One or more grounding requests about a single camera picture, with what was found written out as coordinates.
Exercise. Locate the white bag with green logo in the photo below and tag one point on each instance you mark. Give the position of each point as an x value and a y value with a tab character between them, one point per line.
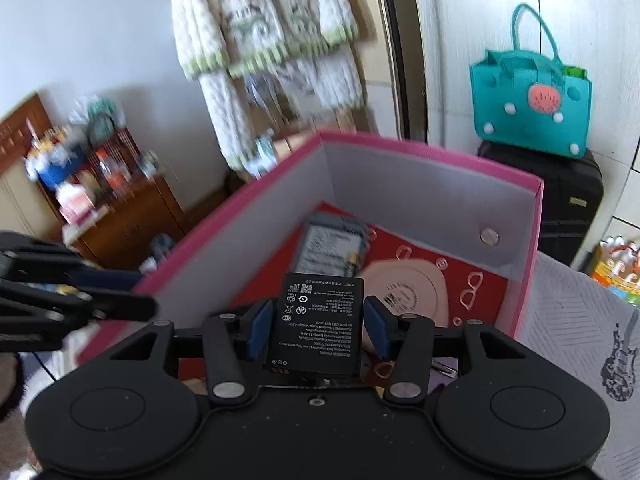
262	155

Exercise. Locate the grey pocket router without cover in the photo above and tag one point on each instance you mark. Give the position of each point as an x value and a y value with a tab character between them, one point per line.
325	245

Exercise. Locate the pink cardboard box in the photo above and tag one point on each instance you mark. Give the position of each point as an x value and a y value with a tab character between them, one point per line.
400	185

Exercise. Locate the wooden cabinet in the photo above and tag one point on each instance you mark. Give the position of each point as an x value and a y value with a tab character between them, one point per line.
130	230

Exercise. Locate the blue container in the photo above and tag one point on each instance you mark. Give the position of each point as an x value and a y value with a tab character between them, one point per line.
60	170

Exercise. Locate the black door frame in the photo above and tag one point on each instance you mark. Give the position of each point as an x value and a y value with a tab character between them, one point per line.
400	60

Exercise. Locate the black suitcase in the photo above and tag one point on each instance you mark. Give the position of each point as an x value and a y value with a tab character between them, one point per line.
565	210

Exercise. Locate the blue denim cloth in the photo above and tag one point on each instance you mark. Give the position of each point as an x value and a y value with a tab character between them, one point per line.
162	250

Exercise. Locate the pale striped bed cover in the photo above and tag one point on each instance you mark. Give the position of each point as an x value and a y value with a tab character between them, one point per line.
565	320

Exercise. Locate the black battery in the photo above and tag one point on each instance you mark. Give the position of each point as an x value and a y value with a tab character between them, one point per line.
315	320

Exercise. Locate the colourful printed box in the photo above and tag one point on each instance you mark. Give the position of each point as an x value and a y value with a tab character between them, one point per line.
617	272

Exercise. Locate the red card with glasses print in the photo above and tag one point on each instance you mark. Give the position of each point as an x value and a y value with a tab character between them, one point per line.
425	280

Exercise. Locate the pink square compact case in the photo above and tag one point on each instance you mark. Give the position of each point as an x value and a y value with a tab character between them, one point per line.
415	295

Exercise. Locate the pink and white packet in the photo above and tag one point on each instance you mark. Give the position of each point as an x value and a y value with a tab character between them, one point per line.
75	205

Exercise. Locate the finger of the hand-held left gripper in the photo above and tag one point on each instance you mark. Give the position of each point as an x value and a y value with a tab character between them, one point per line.
110	279
125	309

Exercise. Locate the teal felt handbag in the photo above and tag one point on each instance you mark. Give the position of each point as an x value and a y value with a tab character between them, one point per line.
515	120

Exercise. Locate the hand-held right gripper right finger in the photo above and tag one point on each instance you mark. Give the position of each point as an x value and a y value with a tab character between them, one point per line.
376	327

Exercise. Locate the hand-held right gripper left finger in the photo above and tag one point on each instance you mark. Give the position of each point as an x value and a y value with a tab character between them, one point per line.
260	330

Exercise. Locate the water bottle with red label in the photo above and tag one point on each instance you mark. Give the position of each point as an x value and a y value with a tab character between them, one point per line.
112	172

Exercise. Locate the white fluffy pajama top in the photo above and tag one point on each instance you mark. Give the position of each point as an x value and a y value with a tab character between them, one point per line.
240	10

